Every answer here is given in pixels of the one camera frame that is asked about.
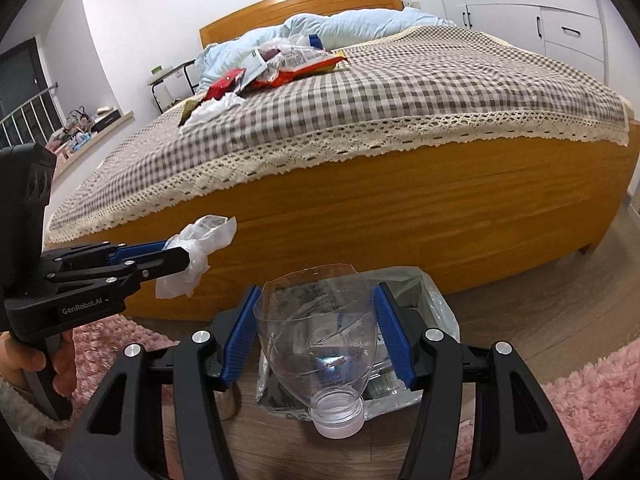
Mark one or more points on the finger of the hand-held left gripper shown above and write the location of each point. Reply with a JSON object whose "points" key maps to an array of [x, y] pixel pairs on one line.
{"points": [[140, 250], [160, 262]]}

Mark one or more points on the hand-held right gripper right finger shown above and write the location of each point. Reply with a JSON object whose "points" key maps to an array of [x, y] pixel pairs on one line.
{"points": [[395, 335]]}

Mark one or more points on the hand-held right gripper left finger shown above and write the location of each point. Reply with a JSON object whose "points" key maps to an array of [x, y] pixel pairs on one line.
{"points": [[237, 340]]}

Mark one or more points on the bin with plastic liner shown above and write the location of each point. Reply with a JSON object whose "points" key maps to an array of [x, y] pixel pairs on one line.
{"points": [[435, 310]]}

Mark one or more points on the clear bottle top with cap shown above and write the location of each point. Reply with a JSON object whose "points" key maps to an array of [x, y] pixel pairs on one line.
{"points": [[320, 330]]}

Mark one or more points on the gold foil wrapper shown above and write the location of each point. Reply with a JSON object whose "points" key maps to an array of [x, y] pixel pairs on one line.
{"points": [[189, 109]]}

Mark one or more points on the small red packet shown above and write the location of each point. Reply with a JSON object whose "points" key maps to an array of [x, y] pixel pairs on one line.
{"points": [[225, 85]]}

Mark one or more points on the white green printed pouch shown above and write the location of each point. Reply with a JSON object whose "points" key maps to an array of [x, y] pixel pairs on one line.
{"points": [[250, 65]]}

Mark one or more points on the maroon pouch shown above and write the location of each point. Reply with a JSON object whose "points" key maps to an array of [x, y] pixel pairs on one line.
{"points": [[270, 53]]}

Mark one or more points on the red white snack packet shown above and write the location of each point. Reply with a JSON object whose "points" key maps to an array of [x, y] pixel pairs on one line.
{"points": [[295, 62]]}

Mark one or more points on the yellow snack packet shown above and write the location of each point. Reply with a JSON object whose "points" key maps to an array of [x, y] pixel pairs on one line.
{"points": [[332, 63]]}

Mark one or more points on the person's left hand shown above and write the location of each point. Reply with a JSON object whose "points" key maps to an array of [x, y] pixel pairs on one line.
{"points": [[25, 362]]}

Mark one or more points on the pile of windowsill clutter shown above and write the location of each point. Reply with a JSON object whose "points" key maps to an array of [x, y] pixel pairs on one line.
{"points": [[75, 132]]}

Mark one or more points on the metal window railing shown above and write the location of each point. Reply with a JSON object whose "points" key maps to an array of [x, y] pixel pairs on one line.
{"points": [[30, 112]]}

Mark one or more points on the wooden bed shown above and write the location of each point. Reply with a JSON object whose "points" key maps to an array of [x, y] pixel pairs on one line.
{"points": [[400, 230]]}

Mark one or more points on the black flat box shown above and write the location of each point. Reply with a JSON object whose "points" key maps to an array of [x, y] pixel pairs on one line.
{"points": [[106, 120]]}

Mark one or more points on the light blue duvet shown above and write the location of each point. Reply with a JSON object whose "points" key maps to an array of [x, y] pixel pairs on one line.
{"points": [[350, 25]]}

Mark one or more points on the white wardrobe drawer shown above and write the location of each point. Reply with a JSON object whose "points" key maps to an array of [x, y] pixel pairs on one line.
{"points": [[570, 40]]}

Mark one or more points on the black frame bedside table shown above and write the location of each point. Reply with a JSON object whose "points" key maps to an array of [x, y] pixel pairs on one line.
{"points": [[170, 71]]}

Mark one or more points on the white wall socket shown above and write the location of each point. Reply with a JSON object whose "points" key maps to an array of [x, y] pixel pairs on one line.
{"points": [[411, 4]]}

